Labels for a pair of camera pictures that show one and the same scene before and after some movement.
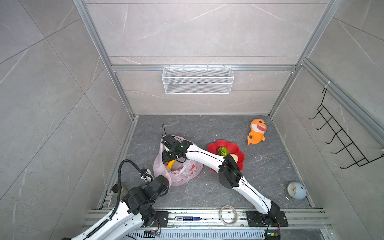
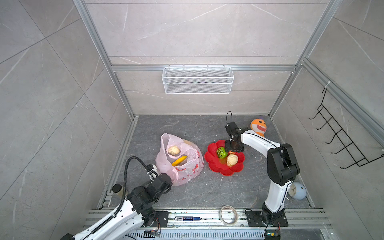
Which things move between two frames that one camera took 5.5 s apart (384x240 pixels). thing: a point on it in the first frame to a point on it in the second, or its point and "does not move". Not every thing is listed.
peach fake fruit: (235, 156) does not move
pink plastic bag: (181, 173) does not move
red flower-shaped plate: (232, 148) does not move
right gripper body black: (169, 156) to (231, 146)
